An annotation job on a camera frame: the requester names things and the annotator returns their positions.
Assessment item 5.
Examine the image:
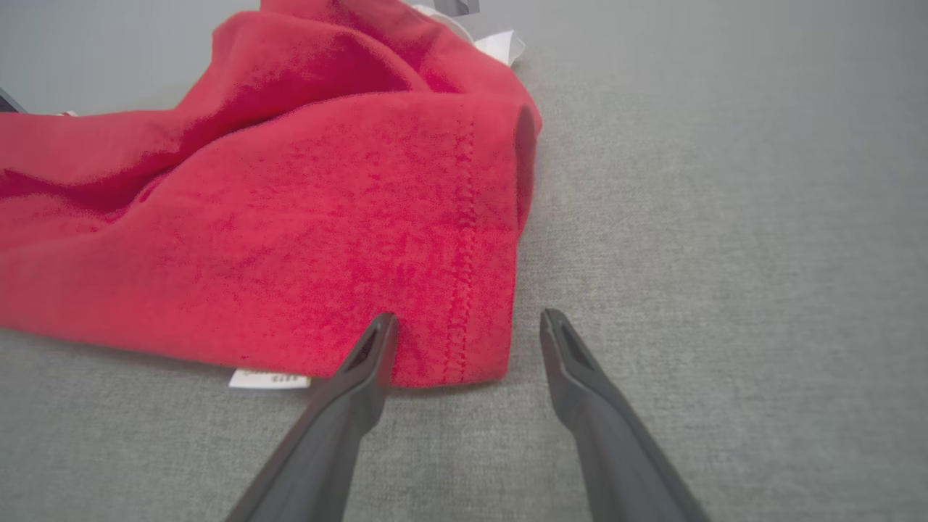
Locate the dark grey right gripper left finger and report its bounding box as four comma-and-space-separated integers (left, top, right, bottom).
225, 312, 399, 522

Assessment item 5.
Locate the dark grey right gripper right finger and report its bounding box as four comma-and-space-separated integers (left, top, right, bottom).
539, 310, 711, 522

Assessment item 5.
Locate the red basketball jersey number 23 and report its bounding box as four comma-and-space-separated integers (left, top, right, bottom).
0, 0, 543, 391

